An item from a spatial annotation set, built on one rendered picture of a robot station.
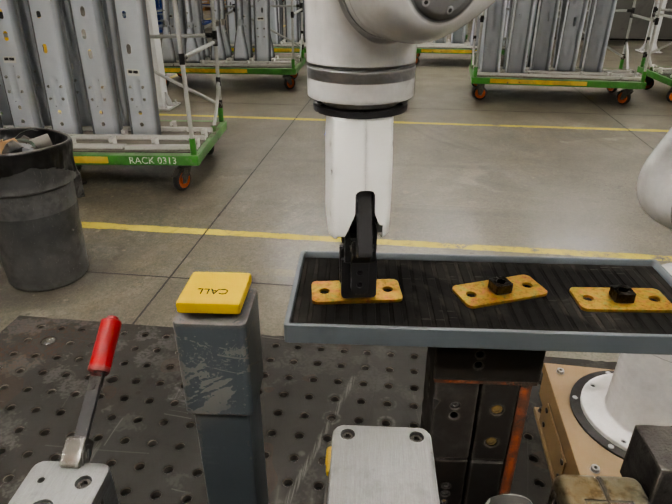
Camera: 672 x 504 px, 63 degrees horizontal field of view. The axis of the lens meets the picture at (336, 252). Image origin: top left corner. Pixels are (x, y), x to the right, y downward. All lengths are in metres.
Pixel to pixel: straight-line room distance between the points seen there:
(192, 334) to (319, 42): 0.29
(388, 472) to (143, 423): 0.73
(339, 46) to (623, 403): 0.71
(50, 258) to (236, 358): 2.50
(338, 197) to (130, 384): 0.84
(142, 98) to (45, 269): 1.80
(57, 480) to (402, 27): 0.44
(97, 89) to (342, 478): 4.23
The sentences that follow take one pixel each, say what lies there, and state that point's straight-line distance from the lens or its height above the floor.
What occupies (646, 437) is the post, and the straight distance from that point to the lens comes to 0.53.
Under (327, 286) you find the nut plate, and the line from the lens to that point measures 0.53.
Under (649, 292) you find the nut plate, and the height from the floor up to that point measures 1.16.
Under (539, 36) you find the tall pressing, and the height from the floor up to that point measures 0.69.
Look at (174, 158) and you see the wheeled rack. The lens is 4.01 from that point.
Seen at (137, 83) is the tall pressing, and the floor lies 0.68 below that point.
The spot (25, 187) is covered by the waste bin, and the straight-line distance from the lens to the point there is 2.83.
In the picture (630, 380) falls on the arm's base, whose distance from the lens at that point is 0.93.
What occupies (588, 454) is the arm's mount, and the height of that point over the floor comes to 0.81.
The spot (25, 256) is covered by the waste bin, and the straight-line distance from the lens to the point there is 3.01.
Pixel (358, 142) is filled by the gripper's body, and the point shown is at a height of 1.32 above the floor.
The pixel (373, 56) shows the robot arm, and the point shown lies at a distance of 0.41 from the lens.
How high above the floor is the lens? 1.44
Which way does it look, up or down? 27 degrees down
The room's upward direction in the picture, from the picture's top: straight up
